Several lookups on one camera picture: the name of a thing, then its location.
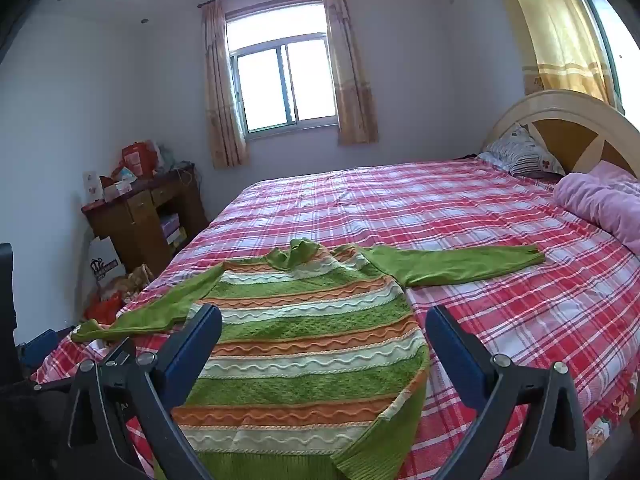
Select blue box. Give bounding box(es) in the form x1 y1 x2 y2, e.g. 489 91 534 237
20 329 73 367

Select yellow curtain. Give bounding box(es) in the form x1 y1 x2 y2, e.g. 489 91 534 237
487 0 615 106

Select brown wooden desk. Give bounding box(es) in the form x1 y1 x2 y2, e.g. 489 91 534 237
81 162 208 275

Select black chair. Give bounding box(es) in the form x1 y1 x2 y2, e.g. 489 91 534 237
0 242 23 386

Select green striped knit sweater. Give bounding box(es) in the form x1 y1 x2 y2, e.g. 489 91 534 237
71 238 546 480

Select red gift bag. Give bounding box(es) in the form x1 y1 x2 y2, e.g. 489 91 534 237
121 141 163 178

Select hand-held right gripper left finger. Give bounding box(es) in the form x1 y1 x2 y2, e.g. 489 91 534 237
65 302 223 480

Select boxes in desk shelf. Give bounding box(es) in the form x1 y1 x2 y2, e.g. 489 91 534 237
159 212 182 248

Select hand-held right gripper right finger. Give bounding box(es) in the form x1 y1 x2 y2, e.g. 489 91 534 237
425 304 591 480

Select pink blanket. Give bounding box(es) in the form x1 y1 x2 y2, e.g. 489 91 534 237
554 161 640 256

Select beige patterned curtain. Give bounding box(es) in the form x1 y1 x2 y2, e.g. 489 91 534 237
201 0 250 169
321 0 379 147

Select striped floral pillow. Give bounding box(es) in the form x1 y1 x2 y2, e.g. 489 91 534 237
481 125 567 178

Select white paper bag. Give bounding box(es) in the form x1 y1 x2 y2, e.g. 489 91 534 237
89 236 126 291

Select window with green frame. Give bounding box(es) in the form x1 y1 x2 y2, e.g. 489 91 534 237
225 0 338 135

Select side window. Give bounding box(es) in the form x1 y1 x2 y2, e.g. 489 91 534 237
570 0 628 116

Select red plastic bag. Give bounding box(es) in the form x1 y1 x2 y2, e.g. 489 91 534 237
84 292 123 326

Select wooden bed headboard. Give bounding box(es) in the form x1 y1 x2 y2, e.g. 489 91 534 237
480 90 640 181

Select red plaid bed sheet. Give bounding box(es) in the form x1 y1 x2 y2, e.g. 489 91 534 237
31 160 640 480

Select small boxes on desk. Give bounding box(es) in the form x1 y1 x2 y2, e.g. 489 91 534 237
102 167 137 202

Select tan woven bag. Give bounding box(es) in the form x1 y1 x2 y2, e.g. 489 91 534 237
117 263 155 302

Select white floral box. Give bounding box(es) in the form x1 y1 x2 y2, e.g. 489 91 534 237
82 170 104 206

